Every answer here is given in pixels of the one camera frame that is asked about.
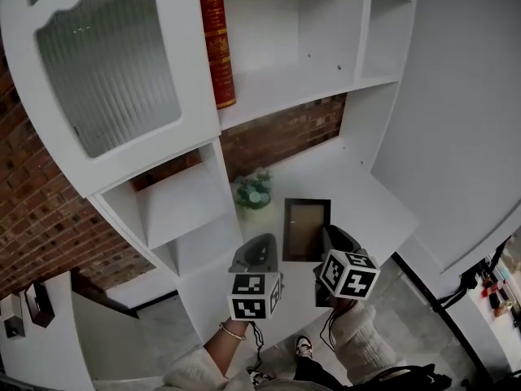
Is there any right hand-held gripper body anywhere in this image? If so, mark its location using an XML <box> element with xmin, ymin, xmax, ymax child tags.
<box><xmin>313</xmin><ymin>249</ymin><xmax>382</xmax><ymax>307</ymax></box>

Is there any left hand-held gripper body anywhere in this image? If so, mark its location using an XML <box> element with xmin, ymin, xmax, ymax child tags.
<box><xmin>226</xmin><ymin>265</ymin><xmax>282</xmax><ymax>321</ymax></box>

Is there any dark picture frame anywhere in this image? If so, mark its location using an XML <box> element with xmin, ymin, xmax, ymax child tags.
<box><xmin>282</xmin><ymin>197</ymin><xmax>331</xmax><ymax>262</ymax></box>

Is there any person's right forearm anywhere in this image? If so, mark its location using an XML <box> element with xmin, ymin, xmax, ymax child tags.
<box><xmin>327</xmin><ymin>299</ymin><xmax>402</xmax><ymax>386</ymax></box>

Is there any person's left forearm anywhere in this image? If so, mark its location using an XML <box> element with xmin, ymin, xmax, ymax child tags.
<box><xmin>162</xmin><ymin>319</ymin><xmax>253</xmax><ymax>391</ymax></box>

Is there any white desk with shelving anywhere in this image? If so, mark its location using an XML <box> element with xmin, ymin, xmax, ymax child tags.
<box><xmin>0</xmin><ymin>0</ymin><xmax>420</xmax><ymax>348</ymax></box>

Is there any small green potted plant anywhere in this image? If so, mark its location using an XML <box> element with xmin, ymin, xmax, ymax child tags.
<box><xmin>232</xmin><ymin>168</ymin><xmax>274</xmax><ymax>223</ymax></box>

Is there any person's right shoe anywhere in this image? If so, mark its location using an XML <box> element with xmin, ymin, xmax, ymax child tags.
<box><xmin>294</xmin><ymin>335</ymin><xmax>314</xmax><ymax>360</ymax></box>

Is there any person's shoe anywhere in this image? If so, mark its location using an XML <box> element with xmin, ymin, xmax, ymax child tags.
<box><xmin>246</xmin><ymin>367</ymin><xmax>274</xmax><ymax>387</ymax></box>
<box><xmin>294</xmin><ymin>335</ymin><xmax>314</xmax><ymax>360</ymax></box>

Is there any person's left shoe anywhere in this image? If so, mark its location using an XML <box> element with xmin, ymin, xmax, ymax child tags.
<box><xmin>246</xmin><ymin>367</ymin><xmax>274</xmax><ymax>387</ymax></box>

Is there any person's right leg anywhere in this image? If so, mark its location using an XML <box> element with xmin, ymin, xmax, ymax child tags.
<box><xmin>292</xmin><ymin>356</ymin><xmax>353</xmax><ymax>391</ymax></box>

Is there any black hanging bag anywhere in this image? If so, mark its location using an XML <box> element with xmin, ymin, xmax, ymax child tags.
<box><xmin>431</xmin><ymin>258</ymin><xmax>479</xmax><ymax>311</ymax></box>

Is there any red label drink bottle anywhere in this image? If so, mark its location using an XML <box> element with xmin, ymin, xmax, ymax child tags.
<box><xmin>481</xmin><ymin>279</ymin><xmax>506</xmax><ymax>299</ymax></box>

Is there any orange drink bottle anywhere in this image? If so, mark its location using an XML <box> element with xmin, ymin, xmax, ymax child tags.
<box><xmin>494</xmin><ymin>299</ymin><xmax>514</xmax><ymax>320</ymax></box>

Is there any black framed window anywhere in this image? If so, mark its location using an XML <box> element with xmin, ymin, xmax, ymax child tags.
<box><xmin>459</xmin><ymin>226</ymin><xmax>521</xmax><ymax>333</ymax></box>

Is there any white side table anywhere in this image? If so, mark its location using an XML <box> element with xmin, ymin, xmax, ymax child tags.
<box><xmin>0</xmin><ymin>270</ymin><xmax>97</xmax><ymax>391</ymax></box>

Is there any red hardcover book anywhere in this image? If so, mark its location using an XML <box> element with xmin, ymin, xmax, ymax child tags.
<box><xmin>198</xmin><ymin>0</ymin><xmax>237</xmax><ymax>110</ymax></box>

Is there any ribbed glass cabinet door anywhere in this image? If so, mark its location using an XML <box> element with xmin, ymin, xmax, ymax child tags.
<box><xmin>0</xmin><ymin>0</ymin><xmax>223</xmax><ymax>199</ymax></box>

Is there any white open box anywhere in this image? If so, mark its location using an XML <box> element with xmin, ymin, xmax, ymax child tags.
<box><xmin>0</xmin><ymin>293</ymin><xmax>26</xmax><ymax>340</ymax></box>

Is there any gold bracelet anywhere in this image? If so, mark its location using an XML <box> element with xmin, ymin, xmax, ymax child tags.
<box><xmin>218</xmin><ymin>322</ymin><xmax>248</xmax><ymax>341</ymax></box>

